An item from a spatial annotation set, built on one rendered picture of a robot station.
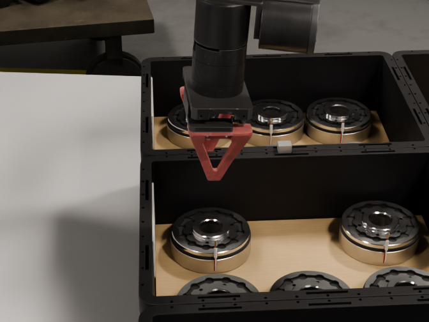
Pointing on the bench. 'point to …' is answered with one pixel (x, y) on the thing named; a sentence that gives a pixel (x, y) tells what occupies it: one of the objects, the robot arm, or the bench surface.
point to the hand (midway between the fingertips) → (210, 158)
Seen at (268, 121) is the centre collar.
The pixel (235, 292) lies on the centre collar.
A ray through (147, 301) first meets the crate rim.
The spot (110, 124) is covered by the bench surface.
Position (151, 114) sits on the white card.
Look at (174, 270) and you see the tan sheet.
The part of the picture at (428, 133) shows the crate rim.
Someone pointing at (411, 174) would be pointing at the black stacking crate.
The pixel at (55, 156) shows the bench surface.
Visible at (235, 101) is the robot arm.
